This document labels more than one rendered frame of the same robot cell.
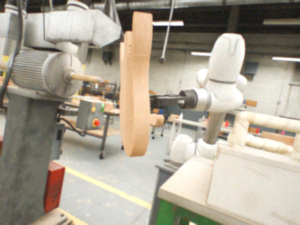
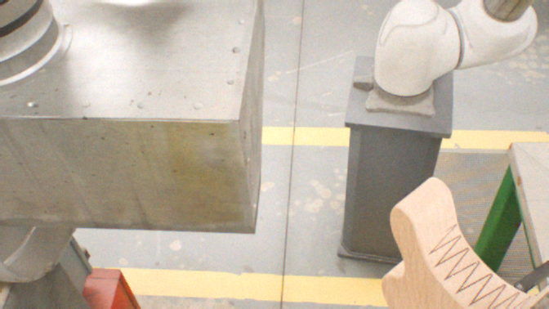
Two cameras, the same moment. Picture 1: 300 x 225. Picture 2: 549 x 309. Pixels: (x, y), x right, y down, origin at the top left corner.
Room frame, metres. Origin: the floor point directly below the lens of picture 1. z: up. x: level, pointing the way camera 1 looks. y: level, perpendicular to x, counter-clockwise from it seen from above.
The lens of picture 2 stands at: (0.51, 0.34, 1.80)
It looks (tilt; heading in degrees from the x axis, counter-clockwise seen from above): 50 degrees down; 345
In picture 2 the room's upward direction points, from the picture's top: 5 degrees counter-clockwise
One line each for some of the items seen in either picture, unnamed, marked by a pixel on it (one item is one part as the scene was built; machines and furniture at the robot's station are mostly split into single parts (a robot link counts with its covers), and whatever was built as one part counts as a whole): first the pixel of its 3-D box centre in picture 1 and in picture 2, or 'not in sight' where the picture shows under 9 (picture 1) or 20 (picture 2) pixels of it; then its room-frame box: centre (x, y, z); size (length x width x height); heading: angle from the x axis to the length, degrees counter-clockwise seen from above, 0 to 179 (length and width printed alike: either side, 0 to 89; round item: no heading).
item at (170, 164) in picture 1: (175, 163); (395, 83); (1.50, -0.29, 0.73); 0.22 x 0.18 x 0.06; 59
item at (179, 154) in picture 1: (182, 148); (412, 42); (1.49, -0.32, 0.87); 0.18 x 0.16 x 0.22; 83
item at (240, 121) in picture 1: (240, 133); not in sight; (0.51, -0.26, 1.15); 0.03 x 0.03 x 0.09
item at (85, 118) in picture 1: (80, 117); not in sight; (1.29, 0.49, 0.99); 0.24 x 0.21 x 0.26; 66
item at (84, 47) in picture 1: (82, 57); not in sight; (10.37, 4.35, 2.99); 0.41 x 0.41 x 5.98; 66
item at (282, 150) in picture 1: (260, 143); not in sight; (0.63, -0.40, 1.12); 0.20 x 0.03 x 0.03; 69
